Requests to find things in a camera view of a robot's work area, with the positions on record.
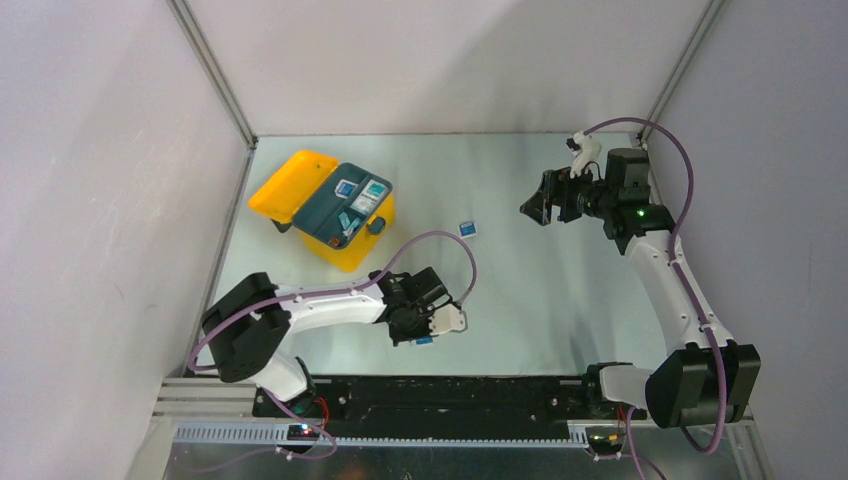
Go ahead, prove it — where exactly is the teal tube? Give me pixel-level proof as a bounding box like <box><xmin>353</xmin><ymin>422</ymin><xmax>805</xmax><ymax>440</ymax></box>
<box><xmin>343</xmin><ymin>217</ymin><xmax>363</xmax><ymax>239</ymax></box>
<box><xmin>338</xmin><ymin>212</ymin><xmax>352</xmax><ymax>230</ymax></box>

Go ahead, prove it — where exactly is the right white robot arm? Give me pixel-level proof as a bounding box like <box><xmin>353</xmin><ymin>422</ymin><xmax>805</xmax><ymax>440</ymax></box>
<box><xmin>520</xmin><ymin>148</ymin><xmax>761</xmax><ymax>428</ymax></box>

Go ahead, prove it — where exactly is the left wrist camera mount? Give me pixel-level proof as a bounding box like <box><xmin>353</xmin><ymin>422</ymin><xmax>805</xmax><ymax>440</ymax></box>
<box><xmin>430</xmin><ymin>303</ymin><xmax>468</xmax><ymax>336</ymax></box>

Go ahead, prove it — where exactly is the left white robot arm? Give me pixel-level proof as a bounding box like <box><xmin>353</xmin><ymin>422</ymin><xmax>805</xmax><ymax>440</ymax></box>
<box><xmin>200</xmin><ymin>267</ymin><xmax>467</xmax><ymax>417</ymax></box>

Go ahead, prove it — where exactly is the yellow medicine kit box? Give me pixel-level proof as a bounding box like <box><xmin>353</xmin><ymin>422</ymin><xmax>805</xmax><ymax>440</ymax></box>
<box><xmin>248</xmin><ymin>150</ymin><xmax>396</xmax><ymax>272</ymax></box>

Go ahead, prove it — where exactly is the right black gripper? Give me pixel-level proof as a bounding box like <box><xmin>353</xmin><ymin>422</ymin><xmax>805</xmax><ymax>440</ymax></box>
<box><xmin>520</xmin><ymin>160</ymin><xmax>617</xmax><ymax>226</ymax></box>

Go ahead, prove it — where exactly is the blue alcohol pad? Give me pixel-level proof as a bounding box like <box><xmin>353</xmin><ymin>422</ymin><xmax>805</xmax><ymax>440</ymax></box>
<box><xmin>458</xmin><ymin>221</ymin><xmax>478</xmax><ymax>239</ymax></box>
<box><xmin>334</xmin><ymin>179</ymin><xmax>358</xmax><ymax>199</ymax></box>
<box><xmin>410</xmin><ymin>336</ymin><xmax>434</xmax><ymax>346</ymax></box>

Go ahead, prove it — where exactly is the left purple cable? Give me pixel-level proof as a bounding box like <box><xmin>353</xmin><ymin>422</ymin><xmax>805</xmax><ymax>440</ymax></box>
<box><xmin>186</xmin><ymin>230</ymin><xmax>478</xmax><ymax>460</ymax></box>

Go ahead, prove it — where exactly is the purple cable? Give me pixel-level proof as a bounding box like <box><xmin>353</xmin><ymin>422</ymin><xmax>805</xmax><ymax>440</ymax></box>
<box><xmin>186</xmin><ymin>230</ymin><xmax>478</xmax><ymax>460</ymax></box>
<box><xmin>582</xmin><ymin>117</ymin><xmax>729</xmax><ymax>480</ymax></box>

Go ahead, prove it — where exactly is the dark teal divided tray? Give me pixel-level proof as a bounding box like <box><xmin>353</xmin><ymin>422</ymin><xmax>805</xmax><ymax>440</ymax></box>
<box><xmin>293</xmin><ymin>163</ymin><xmax>393</xmax><ymax>250</ymax></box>

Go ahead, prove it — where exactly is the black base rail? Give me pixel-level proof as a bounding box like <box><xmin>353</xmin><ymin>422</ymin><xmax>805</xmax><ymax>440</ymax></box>
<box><xmin>291</xmin><ymin>375</ymin><xmax>629</xmax><ymax>441</ymax></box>

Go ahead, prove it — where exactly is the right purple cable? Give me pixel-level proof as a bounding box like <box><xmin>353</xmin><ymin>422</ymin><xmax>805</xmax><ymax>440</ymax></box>
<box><xmin>582</xmin><ymin>117</ymin><xmax>729</xmax><ymax>480</ymax></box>

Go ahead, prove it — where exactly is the medical gauze dressing packet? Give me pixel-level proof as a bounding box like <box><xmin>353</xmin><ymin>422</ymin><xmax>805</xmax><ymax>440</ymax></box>
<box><xmin>350</xmin><ymin>179</ymin><xmax>391</xmax><ymax>217</ymax></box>

